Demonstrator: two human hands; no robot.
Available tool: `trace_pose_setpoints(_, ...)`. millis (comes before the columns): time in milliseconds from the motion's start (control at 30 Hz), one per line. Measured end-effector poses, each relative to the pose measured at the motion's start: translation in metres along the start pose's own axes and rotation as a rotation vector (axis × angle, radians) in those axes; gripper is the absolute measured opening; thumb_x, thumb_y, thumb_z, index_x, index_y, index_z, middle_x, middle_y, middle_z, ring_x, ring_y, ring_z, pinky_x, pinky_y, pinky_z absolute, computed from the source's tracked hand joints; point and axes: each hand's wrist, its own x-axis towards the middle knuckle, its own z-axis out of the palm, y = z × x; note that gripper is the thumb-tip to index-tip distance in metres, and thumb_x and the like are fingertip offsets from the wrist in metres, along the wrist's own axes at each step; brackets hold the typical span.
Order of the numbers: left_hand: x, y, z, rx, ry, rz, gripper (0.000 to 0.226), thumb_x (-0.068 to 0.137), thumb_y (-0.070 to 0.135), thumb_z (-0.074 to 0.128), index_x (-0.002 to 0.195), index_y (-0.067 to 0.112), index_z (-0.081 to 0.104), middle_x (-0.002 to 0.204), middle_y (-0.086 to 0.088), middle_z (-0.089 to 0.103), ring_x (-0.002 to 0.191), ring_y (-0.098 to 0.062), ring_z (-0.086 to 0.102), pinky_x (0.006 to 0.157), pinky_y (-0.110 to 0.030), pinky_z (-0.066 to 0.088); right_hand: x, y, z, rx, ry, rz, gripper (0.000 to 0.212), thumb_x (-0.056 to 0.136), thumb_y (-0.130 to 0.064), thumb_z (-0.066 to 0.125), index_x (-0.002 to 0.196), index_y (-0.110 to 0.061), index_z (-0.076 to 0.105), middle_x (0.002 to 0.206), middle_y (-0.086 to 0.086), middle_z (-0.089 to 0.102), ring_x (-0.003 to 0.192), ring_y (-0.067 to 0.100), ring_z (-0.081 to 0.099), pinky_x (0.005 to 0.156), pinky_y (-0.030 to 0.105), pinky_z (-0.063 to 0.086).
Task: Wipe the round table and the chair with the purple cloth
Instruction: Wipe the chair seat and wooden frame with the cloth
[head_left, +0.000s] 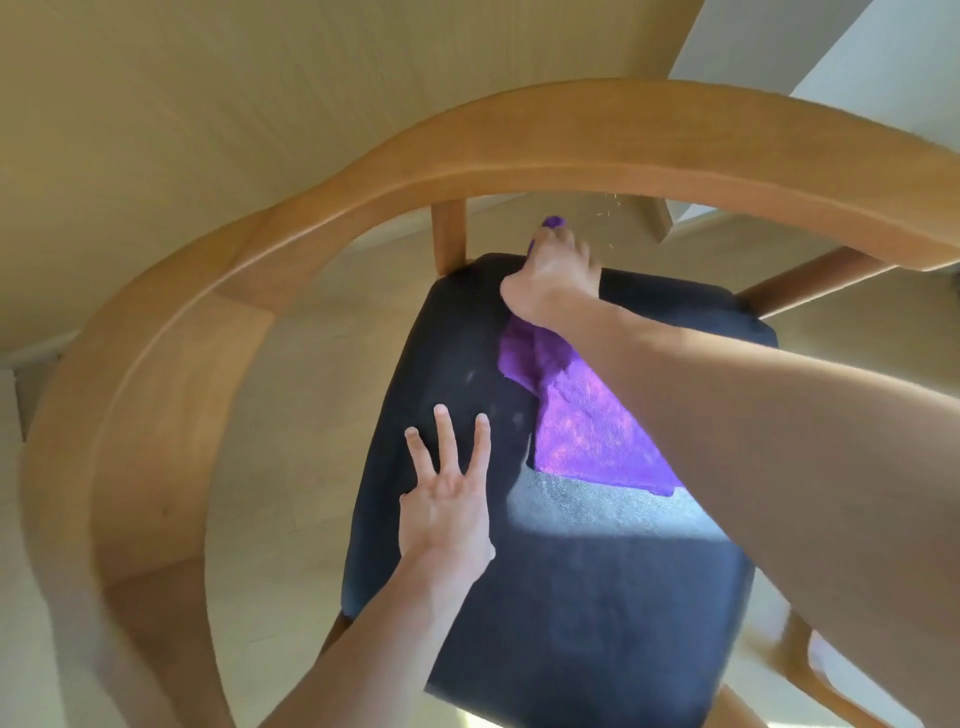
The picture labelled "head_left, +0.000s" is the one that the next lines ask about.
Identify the person's left hand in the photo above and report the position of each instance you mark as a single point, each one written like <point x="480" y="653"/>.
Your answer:
<point x="446" y="517"/>

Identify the person's right hand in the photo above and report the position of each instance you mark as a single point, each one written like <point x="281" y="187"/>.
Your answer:
<point x="555" y="281"/>

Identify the wooden chair with black seat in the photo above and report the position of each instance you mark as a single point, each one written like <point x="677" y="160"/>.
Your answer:
<point x="562" y="600"/>

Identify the purple microfibre cloth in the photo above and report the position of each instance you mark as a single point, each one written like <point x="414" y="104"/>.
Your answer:
<point x="592" y="435"/>

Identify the person's left forearm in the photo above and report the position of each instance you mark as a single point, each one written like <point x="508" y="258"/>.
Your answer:
<point x="367" y="652"/>

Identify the person's right forearm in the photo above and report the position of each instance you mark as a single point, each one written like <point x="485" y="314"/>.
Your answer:
<point x="787" y="465"/>

